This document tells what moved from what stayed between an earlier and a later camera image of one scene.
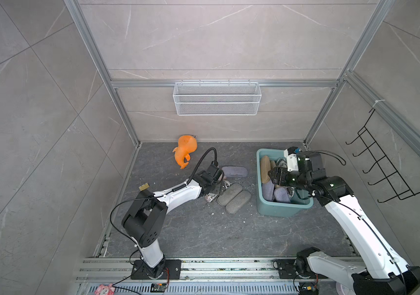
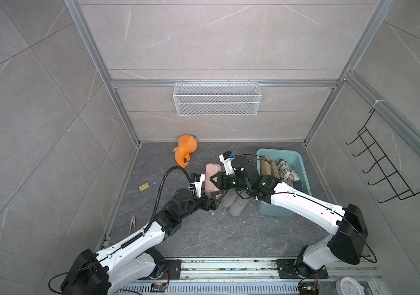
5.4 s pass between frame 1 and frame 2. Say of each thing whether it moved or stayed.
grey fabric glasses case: stayed
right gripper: moved
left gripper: moved
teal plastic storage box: stayed
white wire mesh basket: stayed
